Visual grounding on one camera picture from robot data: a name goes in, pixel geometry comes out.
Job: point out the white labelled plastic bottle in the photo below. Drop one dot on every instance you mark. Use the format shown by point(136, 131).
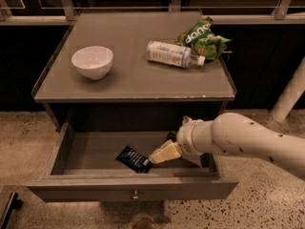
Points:
point(173, 55)

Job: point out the open grey top drawer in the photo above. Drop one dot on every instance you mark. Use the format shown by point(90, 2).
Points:
point(83, 167)

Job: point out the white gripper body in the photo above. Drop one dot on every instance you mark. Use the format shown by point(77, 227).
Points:
point(184, 138)

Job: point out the white ceramic bowl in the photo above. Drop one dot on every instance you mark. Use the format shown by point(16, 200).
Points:
point(93, 62)

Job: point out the green chip bag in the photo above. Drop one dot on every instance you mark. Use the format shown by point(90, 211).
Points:
point(202, 41)

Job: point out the small metal drawer knob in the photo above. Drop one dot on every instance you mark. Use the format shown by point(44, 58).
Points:
point(135, 196)

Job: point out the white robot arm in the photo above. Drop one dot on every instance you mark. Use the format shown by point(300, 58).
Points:
point(233, 134)

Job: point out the black object at floor edge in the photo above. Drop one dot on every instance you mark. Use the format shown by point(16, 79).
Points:
point(13, 203)

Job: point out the grey cabinet with counter top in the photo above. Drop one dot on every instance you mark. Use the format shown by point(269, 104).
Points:
point(136, 95)

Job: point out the dark blue rxbar wrapper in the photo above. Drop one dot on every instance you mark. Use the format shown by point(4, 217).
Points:
point(134, 160)

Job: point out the metal railing frame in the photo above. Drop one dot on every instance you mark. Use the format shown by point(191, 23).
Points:
point(239, 12)

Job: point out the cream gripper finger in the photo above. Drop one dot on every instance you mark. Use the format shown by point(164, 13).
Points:
point(166, 143)
point(165, 153)

